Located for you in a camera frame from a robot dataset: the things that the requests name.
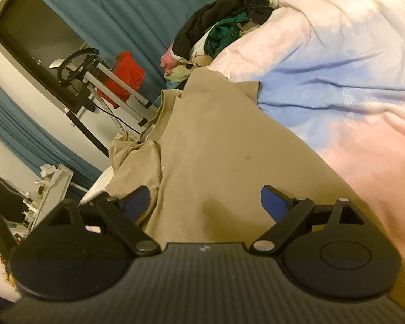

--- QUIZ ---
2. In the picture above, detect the white window frame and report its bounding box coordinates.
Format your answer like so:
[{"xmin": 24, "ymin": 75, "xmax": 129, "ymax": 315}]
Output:
[{"xmin": 0, "ymin": 0, "xmax": 112, "ymax": 132}]

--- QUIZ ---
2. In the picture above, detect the dark grey garment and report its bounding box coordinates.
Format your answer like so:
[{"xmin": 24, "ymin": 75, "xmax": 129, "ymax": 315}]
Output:
[{"xmin": 246, "ymin": 0, "xmax": 275, "ymax": 25}]

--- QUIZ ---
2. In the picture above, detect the red cloth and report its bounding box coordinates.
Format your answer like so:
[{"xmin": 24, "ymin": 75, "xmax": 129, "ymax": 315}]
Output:
[{"xmin": 101, "ymin": 51, "xmax": 146, "ymax": 109}]

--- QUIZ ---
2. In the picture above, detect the white cluttered shelf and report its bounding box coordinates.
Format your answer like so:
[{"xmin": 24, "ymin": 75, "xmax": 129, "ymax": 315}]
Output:
[{"xmin": 18, "ymin": 163, "xmax": 75, "ymax": 235}]

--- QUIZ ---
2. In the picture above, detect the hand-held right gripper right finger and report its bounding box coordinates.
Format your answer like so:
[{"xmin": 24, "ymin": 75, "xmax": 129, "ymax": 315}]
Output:
[{"xmin": 250, "ymin": 185, "xmax": 366, "ymax": 254}]

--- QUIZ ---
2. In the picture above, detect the green garment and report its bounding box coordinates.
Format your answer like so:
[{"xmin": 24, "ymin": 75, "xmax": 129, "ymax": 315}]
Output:
[{"xmin": 204, "ymin": 12, "xmax": 249, "ymax": 58}]

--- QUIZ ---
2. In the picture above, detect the cream fluffy cloth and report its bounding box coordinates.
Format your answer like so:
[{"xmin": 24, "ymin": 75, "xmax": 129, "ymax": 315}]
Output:
[{"xmin": 165, "ymin": 65, "xmax": 194, "ymax": 84}]

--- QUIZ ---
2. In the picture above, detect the teal curtain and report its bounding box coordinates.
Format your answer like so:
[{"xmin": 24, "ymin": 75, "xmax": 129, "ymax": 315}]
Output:
[{"xmin": 0, "ymin": 0, "xmax": 267, "ymax": 190}]

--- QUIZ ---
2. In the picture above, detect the beige shirt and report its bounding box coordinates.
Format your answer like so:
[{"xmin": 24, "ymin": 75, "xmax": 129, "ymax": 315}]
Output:
[{"xmin": 105, "ymin": 68, "xmax": 405, "ymax": 277}]

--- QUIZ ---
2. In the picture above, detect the black chair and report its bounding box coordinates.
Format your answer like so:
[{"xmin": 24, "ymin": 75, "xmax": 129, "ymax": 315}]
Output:
[{"xmin": 0, "ymin": 177, "xmax": 29, "ymax": 233}]

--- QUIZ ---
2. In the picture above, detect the pastel pink blue blanket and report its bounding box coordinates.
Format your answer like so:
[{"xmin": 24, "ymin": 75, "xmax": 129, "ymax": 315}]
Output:
[{"xmin": 207, "ymin": 0, "xmax": 405, "ymax": 267}]

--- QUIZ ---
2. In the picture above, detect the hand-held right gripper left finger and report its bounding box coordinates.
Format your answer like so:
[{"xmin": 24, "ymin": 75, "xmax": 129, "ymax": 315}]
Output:
[{"xmin": 46, "ymin": 185, "xmax": 160, "ymax": 256}]

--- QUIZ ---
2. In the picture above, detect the black garment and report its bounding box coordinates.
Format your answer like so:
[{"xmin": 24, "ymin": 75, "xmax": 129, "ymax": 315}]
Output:
[{"xmin": 172, "ymin": 0, "xmax": 248, "ymax": 64}]

